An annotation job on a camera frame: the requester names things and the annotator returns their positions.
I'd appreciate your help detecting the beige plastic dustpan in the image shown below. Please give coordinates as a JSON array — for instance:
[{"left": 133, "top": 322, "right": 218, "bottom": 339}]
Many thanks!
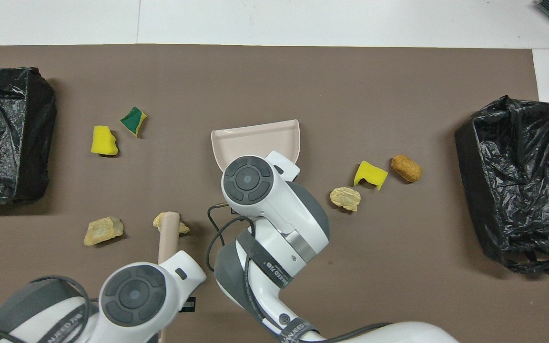
[{"left": 211, "top": 119, "right": 301, "bottom": 173}]

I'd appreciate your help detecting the black bag lined bin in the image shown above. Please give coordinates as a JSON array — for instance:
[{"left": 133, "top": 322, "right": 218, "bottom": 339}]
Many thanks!
[
  {"left": 0, "top": 67, "right": 57, "bottom": 205},
  {"left": 455, "top": 95, "right": 549, "bottom": 275}
]

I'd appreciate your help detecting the brown table mat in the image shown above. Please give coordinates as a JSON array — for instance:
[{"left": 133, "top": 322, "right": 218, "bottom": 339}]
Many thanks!
[{"left": 0, "top": 44, "right": 549, "bottom": 343}]

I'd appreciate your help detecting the beige hand brush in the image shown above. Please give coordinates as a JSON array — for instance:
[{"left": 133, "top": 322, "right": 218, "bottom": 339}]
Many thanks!
[{"left": 157, "top": 212, "right": 181, "bottom": 343}]

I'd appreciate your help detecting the plain yellow sponge piece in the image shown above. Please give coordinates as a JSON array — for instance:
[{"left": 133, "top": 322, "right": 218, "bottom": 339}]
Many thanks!
[{"left": 91, "top": 125, "right": 119, "bottom": 156}]

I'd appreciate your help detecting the green and yellow sponge piece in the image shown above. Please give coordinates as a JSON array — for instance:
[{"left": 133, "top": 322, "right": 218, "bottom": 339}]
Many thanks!
[{"left": 120, "top": 106, "right": 147, "bottom": 137}]

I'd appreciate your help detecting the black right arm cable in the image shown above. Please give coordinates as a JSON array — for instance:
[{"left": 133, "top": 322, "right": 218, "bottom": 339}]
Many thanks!
[{"left": 206, "top": 204, "right": 394, "bottom": 343}]

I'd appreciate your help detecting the pale trash piece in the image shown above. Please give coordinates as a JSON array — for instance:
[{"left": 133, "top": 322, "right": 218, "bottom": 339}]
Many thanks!
[
  {"left": 153, "top": 212, "right": 191, "bottom": 235},
  {"left": 84, "top": 216, "right": 124, "bottom": 246},
  {"left": 330, "top": 187, "right": 361, "bottom": 212}
]

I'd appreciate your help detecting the notched yellow sponge piece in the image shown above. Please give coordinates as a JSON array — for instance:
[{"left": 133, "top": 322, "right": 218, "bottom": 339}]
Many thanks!
[{"left": 354, "top": 161, "right": 388, "bottom": 190}]

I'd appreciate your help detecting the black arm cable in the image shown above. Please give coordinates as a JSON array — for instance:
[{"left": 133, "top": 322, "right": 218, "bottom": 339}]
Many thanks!
[
  {"left": 206, "top": 204, "right": 394, "bottom": 343},
  {"left": 0, "top": 275, "right": 92, "bottom": 343}
]

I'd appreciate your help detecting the brown nugget shaped trash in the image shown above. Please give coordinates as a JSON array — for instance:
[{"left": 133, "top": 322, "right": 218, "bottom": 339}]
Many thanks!
[{"left": 391, "top": 155, "right": 423, "bottom": 183}]

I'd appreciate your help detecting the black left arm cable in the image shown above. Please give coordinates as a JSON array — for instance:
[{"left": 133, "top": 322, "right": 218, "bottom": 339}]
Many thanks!
[{"left": 0, "top": 275, "right": 92, "bottom": 343}]

